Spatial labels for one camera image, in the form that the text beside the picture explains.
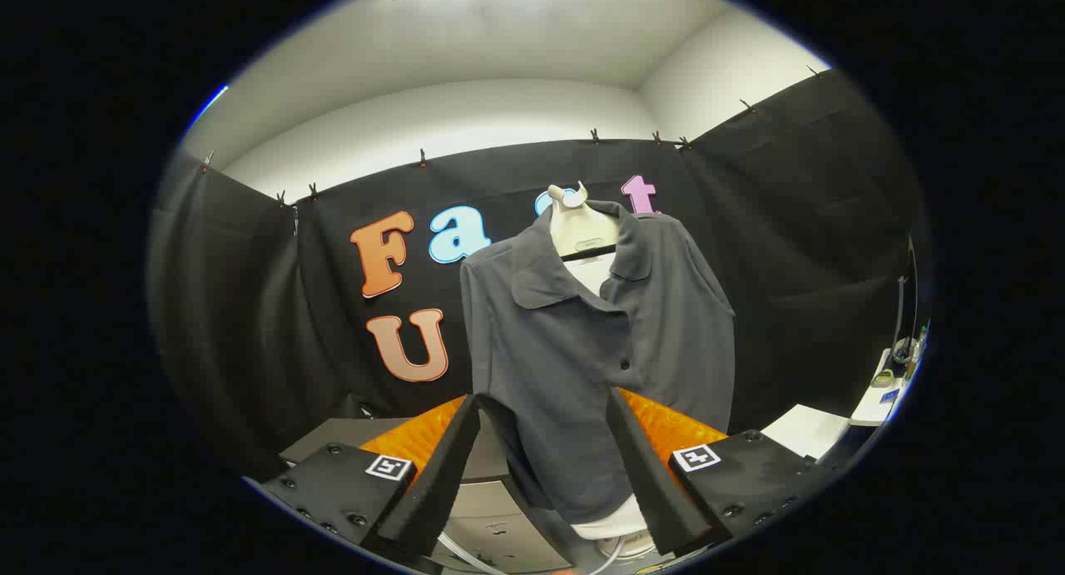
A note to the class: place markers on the cream mannequin torso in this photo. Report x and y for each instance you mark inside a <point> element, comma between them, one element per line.
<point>582,225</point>

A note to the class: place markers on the white cluttered desk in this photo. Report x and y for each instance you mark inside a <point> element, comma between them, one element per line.
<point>869,404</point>

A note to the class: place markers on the row of black clips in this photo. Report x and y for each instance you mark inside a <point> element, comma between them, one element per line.
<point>423,157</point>

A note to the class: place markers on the grey drawer cabinet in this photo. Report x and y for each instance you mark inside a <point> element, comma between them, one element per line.
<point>499,525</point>

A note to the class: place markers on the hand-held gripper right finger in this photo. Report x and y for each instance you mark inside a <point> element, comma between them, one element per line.
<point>657,492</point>

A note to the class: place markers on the grey button-up shirt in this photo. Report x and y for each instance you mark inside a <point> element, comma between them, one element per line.
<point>566,367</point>

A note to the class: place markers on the green tape roll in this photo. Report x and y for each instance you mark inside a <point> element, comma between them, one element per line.
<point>875,381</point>

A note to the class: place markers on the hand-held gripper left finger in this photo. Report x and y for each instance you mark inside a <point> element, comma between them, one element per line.
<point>433,492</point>

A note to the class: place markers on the cluster of small bottles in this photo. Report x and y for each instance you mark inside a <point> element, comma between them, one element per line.
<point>915,354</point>

